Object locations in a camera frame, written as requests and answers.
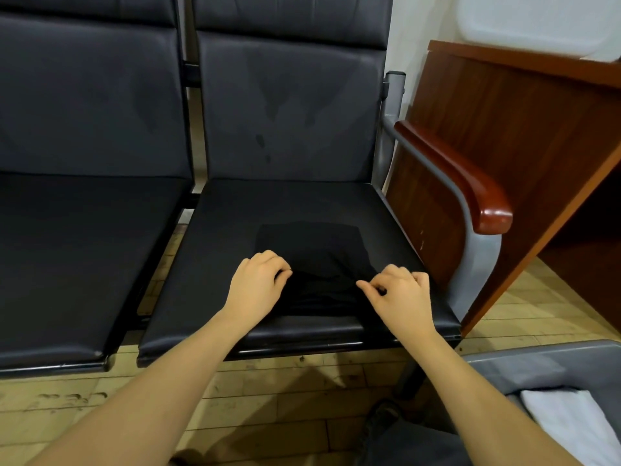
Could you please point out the person's right hand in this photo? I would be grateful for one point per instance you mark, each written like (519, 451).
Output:
(400, 304)

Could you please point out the person's left hand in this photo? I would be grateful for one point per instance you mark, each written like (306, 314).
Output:
(254, 288)

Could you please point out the black t-shirt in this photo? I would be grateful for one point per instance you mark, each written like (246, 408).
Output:
(315, 252)

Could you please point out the grey plastic storage bin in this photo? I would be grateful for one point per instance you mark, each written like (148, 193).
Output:
(553, 364)

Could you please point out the white t-shirt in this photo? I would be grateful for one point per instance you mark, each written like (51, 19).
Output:
(577, 427)

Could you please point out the white plastic tray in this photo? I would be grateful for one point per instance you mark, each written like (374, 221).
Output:
(539, 22)

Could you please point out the person's left forearm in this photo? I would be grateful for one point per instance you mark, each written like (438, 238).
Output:
(136, 403)

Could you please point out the person's right forearm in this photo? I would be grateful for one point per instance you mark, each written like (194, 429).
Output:
(495, 407)

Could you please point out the person's blue jeans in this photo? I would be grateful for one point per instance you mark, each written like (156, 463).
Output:
(407, 443)

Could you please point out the brown wooden bench armrest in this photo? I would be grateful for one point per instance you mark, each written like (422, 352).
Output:
(456, 174)

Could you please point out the black leather bench seat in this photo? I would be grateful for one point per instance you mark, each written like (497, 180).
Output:
(87, 92)
(281, 111)

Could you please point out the brown wooden desk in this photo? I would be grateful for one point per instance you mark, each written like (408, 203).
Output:
(514, 121)

